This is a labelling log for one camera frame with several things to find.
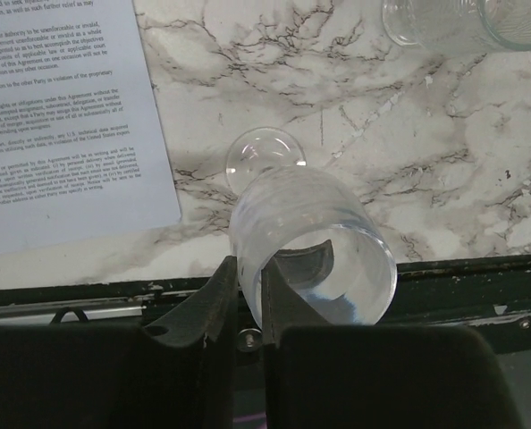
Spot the printed paper sheet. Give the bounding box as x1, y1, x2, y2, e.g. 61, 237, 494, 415
0, 1, 181, 255

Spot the clear wine glass front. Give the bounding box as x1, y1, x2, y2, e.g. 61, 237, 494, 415
225, 127, 398, 325

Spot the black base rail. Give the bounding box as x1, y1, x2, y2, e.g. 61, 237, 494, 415
0, 255, 531, 354

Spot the clear wine glass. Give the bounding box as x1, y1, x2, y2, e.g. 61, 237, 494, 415
225, 127, 398, 325
382, 0, 531, 55

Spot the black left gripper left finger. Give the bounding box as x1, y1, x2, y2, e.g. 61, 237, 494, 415
0, 257, 238, 428

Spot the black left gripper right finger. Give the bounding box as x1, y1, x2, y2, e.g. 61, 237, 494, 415
260, 239, 530, 429

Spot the clear wine glass back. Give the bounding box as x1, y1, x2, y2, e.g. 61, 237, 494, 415
382, 0, 531, 55

